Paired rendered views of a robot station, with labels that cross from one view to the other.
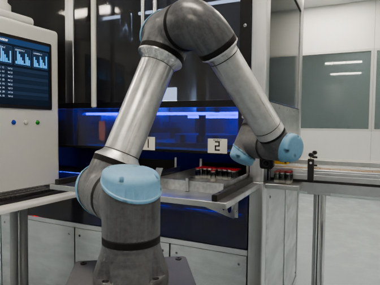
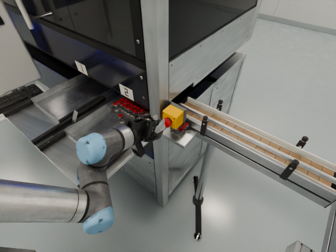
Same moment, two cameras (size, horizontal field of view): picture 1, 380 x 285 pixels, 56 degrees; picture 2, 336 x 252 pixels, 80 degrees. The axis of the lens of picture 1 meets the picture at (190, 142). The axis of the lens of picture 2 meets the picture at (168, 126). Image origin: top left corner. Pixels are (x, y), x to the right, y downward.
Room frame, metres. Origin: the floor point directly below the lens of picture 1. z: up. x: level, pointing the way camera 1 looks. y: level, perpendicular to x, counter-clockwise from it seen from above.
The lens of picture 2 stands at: (0.79, -0.47, 1.58)
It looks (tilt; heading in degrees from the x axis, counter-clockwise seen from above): 46 degrees down; 13
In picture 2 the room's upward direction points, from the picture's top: straight up
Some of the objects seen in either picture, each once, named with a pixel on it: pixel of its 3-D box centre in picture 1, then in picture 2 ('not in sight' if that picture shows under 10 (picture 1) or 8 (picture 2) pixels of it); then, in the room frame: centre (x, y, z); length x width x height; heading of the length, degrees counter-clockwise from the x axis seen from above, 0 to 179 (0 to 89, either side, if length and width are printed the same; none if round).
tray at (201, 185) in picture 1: (207, 178); (113, 124); (1.38, -0.07, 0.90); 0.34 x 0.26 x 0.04; 154
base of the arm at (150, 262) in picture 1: (131, 258); not in sight; (0.71, 0.12, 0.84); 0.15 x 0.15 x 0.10
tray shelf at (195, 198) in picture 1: (162, 184); (84, 118); (1.40, 0.11, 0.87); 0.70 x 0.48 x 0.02; 65
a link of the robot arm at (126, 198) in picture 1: (129, 199); not in sight; (0.71, 0.12, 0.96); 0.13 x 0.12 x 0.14; 34
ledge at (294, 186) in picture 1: (284, 184); (181, 131); (1.43, -0.38, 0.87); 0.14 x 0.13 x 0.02; 155
